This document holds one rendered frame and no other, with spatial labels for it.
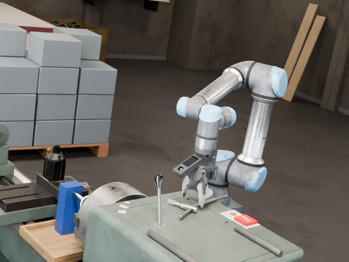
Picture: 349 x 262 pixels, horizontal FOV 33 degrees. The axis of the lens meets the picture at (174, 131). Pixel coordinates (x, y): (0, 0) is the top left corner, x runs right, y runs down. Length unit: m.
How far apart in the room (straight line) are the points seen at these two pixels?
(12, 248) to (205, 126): 1.16
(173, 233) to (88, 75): 4.09
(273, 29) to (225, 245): 10.06
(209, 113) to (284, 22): 9.67
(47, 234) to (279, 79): 1.19
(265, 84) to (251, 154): 0.30
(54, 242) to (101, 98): 3.59
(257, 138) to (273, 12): 9.48
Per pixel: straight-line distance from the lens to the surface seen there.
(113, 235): 1.99
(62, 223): 2.63
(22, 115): 5.77
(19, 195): 2.81
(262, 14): 12.13
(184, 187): 2.19
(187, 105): 2.21
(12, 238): 2.79
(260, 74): 2.45
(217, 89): 2.32
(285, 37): 11.61
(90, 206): 2.26
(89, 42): 6.31
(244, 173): 2.52
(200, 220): 2.08
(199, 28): 12.02
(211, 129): 2.06
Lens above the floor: 2.11
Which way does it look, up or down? 16 degrees down
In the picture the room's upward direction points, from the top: 9 degrees clockwise
